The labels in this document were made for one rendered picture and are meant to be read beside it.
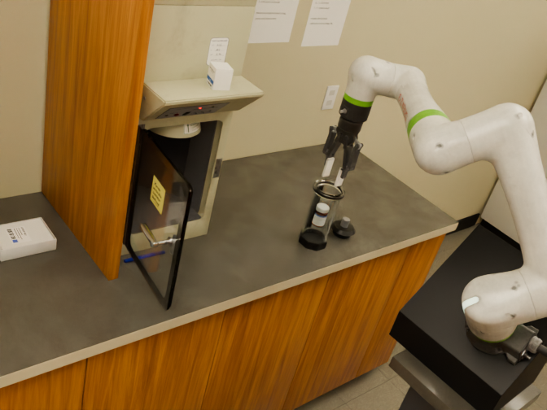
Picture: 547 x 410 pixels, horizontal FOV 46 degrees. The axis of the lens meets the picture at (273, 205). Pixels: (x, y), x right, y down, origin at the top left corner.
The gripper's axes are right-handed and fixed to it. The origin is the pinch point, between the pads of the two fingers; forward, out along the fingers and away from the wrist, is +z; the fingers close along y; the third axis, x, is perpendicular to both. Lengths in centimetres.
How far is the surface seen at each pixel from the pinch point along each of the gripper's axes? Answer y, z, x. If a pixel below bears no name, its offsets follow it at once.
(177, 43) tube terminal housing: -18, -38, -56
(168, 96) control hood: -9, -28, -63
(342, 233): 3.0, 25.6, 11.7
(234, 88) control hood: -10, -28, -41
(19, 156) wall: -61, 16, -79
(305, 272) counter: 12.3, 28.5, -13.4
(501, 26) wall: -59, -27, 172
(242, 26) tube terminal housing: -17, -43, -36
